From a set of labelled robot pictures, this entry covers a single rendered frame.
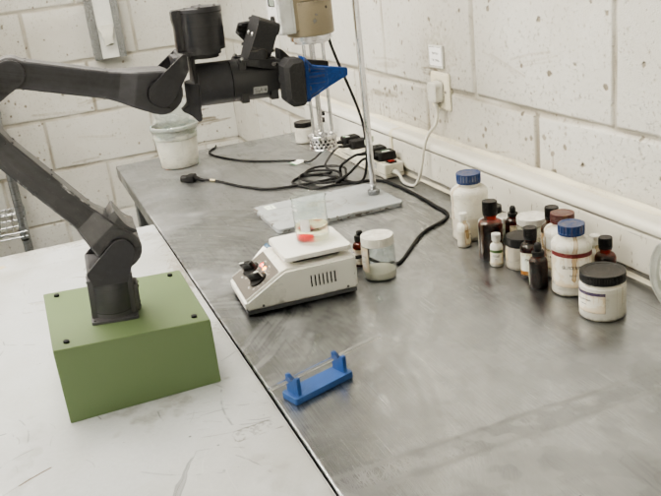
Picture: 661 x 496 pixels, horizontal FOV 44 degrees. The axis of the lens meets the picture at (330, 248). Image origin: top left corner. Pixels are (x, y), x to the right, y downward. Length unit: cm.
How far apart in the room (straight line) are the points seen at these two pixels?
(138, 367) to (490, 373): 48
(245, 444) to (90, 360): 25
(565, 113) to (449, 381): 63
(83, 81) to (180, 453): 48
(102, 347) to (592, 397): 64
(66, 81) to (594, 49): 85
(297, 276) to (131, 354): 35
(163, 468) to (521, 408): 44
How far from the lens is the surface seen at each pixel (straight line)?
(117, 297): 119
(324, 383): 114
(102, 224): 115
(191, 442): 108
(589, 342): 123
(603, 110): 149
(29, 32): 374
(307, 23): 177
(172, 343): 116
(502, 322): 129
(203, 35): 112
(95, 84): 112
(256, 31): 113
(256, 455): 103
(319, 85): 113
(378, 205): 185
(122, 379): 117
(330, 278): 140
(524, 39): 165
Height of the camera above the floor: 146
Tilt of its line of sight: 20 degrees down
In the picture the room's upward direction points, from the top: 7 degrees counter-clockwise
